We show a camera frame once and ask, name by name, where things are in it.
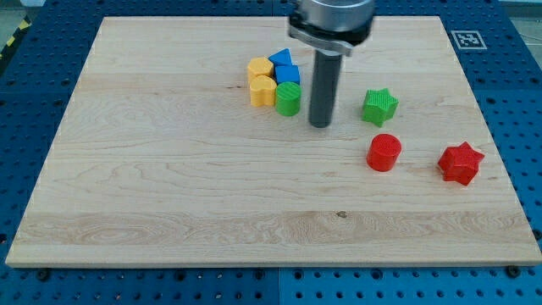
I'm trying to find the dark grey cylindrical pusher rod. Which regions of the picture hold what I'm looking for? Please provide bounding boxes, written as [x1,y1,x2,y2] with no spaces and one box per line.
[308,49,342,128]

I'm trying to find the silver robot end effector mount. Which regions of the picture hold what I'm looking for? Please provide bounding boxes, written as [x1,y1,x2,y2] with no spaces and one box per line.
[287,0,375,57]

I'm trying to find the green star block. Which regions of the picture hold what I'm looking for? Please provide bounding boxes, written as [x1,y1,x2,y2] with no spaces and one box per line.
[362,88,399,127]

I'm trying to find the red star block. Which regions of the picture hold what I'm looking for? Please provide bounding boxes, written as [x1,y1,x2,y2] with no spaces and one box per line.
[437,141,485,186]

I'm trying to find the blue cube block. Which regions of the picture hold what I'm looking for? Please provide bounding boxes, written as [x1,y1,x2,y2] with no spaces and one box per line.
[274,65,301,85]

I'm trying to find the blue triangle block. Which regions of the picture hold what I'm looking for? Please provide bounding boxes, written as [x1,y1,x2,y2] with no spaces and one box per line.
[268,48,293,66]

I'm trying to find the green cylinder block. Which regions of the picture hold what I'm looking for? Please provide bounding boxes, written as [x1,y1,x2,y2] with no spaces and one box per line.
[275,81,301,116]

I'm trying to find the yellow hexagon block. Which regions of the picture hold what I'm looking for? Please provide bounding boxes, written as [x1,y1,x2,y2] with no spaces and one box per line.
[246,57,274,82]

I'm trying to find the yellow heart block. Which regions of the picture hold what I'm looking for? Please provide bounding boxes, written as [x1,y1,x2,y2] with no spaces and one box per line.
[250,75,277,107]

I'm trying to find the red cylinder block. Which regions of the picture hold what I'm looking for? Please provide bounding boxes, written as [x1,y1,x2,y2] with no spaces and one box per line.
[366,134,402,172]

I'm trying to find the white fiducial marker tag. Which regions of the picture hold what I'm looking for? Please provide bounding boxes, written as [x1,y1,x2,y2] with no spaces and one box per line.
[451,30,487,50]

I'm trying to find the light wooden board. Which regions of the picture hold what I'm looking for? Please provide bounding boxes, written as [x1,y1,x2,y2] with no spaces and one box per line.
[6,16,541,269]

